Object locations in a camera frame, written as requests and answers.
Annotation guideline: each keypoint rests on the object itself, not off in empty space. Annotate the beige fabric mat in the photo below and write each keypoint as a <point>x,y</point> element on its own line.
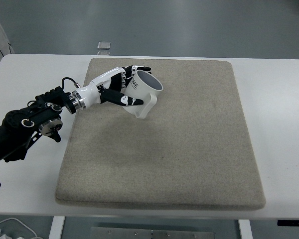
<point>192,151</point>

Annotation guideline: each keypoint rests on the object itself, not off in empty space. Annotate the white table leg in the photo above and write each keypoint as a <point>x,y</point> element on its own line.
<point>245,229</point>
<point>57,227</point>

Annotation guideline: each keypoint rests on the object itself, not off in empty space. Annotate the white HOME mug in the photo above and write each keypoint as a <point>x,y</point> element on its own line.
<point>146,87</point>

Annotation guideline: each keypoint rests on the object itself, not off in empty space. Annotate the right white table leg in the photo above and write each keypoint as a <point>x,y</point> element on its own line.
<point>245,229</point>

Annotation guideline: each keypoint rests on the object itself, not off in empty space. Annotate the left white table leg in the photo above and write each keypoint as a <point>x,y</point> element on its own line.
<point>57,227</point>

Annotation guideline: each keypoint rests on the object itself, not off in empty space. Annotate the upper metal floor plate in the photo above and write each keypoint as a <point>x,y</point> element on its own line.
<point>104,45</point>

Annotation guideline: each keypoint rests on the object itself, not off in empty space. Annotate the black table control panel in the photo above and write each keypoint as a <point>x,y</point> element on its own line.
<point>288,223</point>

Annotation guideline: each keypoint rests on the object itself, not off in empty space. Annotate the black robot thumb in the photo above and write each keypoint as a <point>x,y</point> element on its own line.
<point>119,98</point>

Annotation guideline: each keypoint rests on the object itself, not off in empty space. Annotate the lower metal floor plate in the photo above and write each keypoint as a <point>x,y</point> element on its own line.
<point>104,53</point>

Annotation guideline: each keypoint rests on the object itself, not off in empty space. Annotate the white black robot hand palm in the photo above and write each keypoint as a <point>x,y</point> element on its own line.
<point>106,87</point>

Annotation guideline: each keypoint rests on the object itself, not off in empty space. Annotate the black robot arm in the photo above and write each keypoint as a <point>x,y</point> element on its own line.
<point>20,129</point>

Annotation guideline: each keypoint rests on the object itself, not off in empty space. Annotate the metal floor plate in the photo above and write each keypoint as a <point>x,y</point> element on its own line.
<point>104,45</point>
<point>104,53</point>

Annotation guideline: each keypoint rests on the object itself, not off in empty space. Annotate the grey metal base plate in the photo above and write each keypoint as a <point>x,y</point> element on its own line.
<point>121,233</point>

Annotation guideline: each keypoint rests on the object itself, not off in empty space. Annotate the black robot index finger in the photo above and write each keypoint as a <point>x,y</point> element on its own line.
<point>133,68</point>

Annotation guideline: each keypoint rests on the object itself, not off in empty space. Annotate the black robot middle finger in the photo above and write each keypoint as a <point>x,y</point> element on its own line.
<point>127,76</point>

